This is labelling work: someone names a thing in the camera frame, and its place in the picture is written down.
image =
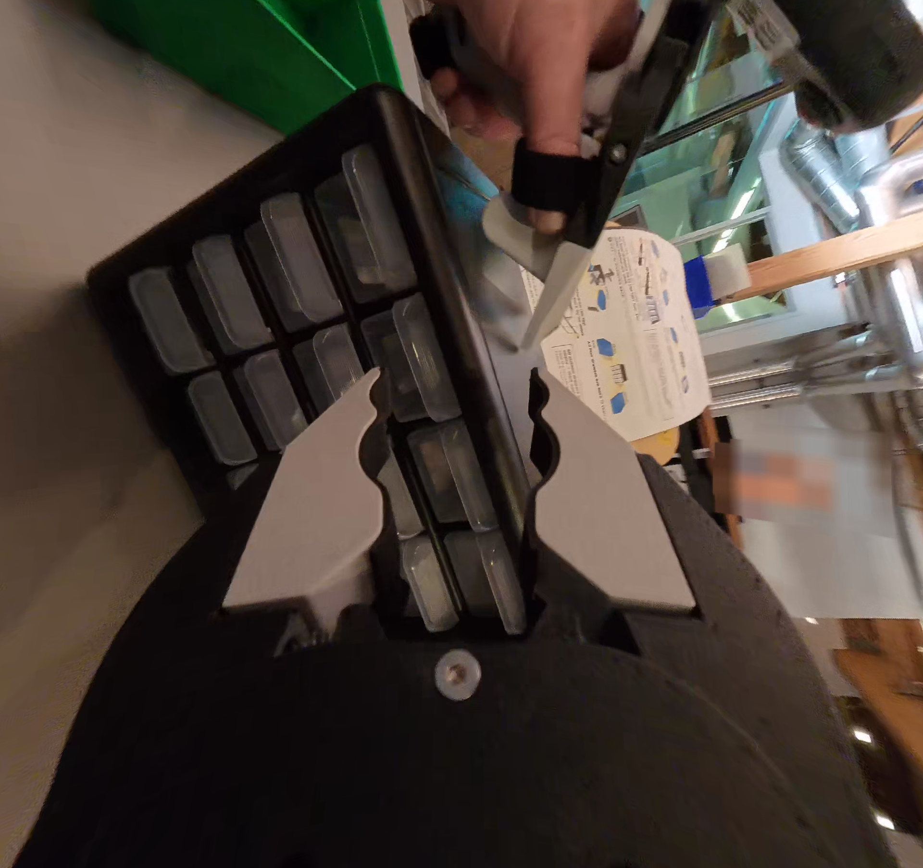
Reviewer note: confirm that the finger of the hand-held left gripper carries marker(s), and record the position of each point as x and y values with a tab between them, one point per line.
566	298

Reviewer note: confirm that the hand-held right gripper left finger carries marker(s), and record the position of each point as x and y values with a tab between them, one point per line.
310	507

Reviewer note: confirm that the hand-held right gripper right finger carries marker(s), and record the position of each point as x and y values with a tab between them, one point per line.
613	522

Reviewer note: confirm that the black drawer cabinet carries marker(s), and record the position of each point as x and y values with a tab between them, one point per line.
400	154

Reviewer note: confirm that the group of small clear drawers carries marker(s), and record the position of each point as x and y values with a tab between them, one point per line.
295	269

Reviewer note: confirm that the green plastic bin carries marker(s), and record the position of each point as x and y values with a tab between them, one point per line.
238	31

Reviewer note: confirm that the person's left hand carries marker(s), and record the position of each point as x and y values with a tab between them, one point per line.
533	17

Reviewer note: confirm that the printed instruction sheet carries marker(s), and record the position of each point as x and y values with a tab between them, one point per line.
634	341

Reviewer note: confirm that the silver ventilation duct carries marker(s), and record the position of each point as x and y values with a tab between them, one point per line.
829	175

